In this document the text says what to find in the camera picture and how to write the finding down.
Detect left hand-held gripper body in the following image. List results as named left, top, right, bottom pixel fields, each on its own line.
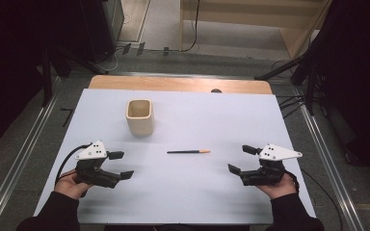
left=74, top=140, right=122, bottom=190

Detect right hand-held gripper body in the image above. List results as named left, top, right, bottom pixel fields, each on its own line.
left=239, top=142, right=304, bottom=187

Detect black pencil with orange tip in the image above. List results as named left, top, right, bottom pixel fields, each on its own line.
left=166, top=148, right=212, bottom=155

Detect person's right hand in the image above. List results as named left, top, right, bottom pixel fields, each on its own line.
left=255, top=172, right=298, bottom=200

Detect person's left hand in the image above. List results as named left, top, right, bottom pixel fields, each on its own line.
left=53, top=169, right=94, bottom=200

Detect beige square cup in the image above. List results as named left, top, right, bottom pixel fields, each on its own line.
left=124, top=98, right=156, bottom=138

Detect white table sheet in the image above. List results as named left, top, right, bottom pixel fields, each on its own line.
left=33, top=89, right=317, bottom=225

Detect black stand legs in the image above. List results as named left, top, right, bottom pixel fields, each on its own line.
left=40, top=44, right=110, bottom=108
left=254, top=52, right=322, bottom=116

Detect wooden table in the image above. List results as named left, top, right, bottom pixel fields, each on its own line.
left=88, top=74, right=274, bottom=95

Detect black curtain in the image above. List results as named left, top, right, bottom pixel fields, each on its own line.
left=304, top=0, right=370, bottom=181
left=0, top=0, right=88, bottom=157

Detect dark cabinet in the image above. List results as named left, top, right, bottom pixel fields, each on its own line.
left=78, top=0, right=125, bottom=64

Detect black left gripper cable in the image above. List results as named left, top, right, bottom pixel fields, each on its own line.
left=54, top=143, right=93, bottom=187

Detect bundle of black cables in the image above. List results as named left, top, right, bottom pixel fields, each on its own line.
left=275, top=93, right=306, bottom=120

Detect metal floor rail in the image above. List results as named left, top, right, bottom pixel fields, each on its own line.
left=0, top=76, right=63, bottom=231
left=293, top=86, right=365, bottom=231

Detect thin black floor cable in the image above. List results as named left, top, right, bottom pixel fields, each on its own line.
left=301, top=168, right=344, bottom=231

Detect white floor cables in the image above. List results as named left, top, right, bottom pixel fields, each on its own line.
left=94, top=44, right=124, bottom=74

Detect light wooden frame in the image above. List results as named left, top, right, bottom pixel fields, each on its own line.
left=178, top=0, right=333, bottom=60

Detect black hanging cable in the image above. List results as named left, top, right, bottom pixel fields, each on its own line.
left=180, top=0, right=201, bottom=53

